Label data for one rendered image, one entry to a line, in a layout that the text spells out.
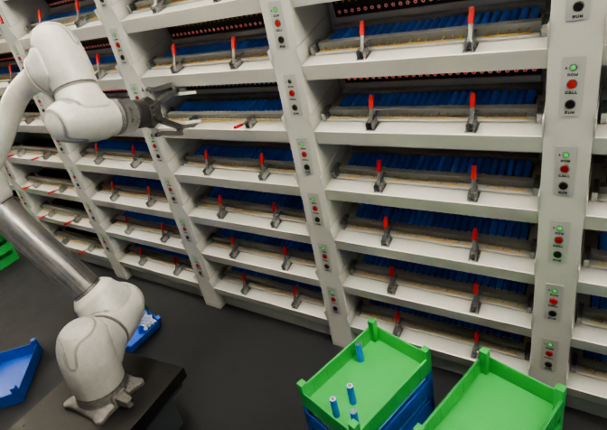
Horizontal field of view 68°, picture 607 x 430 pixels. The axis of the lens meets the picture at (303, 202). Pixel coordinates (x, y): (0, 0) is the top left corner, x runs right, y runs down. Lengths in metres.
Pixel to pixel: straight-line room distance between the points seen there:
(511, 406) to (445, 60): 0.83
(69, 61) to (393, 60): 0.76
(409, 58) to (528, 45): 0.26
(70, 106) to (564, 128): 1.09
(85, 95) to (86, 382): 0.83
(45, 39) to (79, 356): 0.85
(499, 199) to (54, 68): 1.12
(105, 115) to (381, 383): 0.97
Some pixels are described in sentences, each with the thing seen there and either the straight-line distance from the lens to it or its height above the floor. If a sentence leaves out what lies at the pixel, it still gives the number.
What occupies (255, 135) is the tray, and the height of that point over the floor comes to 0.88.
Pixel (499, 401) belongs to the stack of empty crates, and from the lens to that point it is 1.29.
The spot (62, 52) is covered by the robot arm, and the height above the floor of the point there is 1.26.
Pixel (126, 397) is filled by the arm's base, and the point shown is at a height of 0.29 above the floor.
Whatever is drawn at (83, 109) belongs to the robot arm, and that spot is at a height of 1.14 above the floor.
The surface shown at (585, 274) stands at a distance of 1.36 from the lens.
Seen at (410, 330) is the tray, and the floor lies 0.14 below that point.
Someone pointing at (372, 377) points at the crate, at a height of 0.32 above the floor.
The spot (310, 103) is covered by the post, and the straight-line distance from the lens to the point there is 1.34.
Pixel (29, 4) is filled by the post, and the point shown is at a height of 1.40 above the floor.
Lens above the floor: 1.33
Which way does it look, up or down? 27 degrees down
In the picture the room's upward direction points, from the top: 12 degrees counter-clockwise
